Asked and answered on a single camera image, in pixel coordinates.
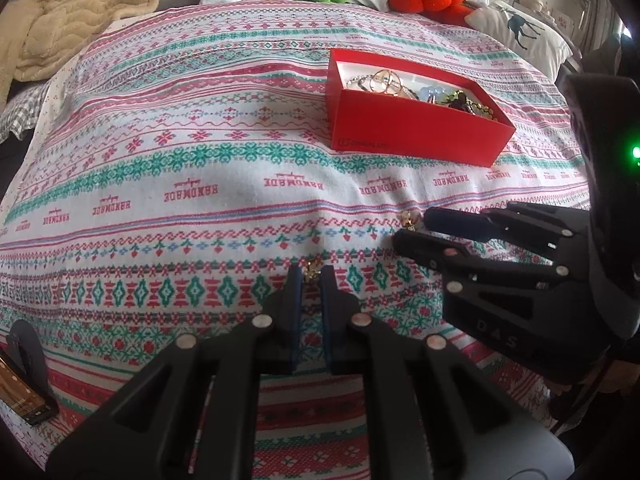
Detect gold ring pendant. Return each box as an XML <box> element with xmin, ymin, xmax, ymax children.
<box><xmin>369</xmin><ymin>70</ymin><xmax>404</xmax><ymax>96</ymax></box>

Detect grey checked sheet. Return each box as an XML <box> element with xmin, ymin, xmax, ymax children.
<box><xmin>1</xmin><ymin>80</ymin><xmax>50</xmax><ymax>142</ymax></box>

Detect white deer pillow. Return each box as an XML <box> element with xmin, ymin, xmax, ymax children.
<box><xmin>464</xmin><ymin>1</ymin><xmax>573</xmax><ymax>82</ymax></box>

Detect patterned bedspread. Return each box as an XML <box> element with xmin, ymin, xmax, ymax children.
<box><xmin>1</xmin><ymin>0</ymin><xmax>588</xmax><ymax>466</ymax></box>

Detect gold earring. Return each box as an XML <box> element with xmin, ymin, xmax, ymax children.
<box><xmin>399</xmin><ymin>210</ymin><xmax>422</xmax><ymax>232</ymax></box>
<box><xmin>302</xmin><ymin>259</ymin><xmax>322</xmax><ymax>283</ymax></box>

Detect beige blanket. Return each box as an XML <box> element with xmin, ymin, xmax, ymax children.
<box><xmin>1</xmin><ymin>0</ymin><xmax>160</xmax><ymax>104</ymax></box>

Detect green bead bracelet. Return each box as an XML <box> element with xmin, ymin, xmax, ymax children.
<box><xmin>439</xmin><ymin>89</ymin><xmax>499</xmax><ymax>122</ymax></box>

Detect red jewelry box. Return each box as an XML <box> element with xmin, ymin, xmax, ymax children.
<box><xmin>326</xmin><ymin>49</ymin><xmax>515</xmax><ymax>167</ymax></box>

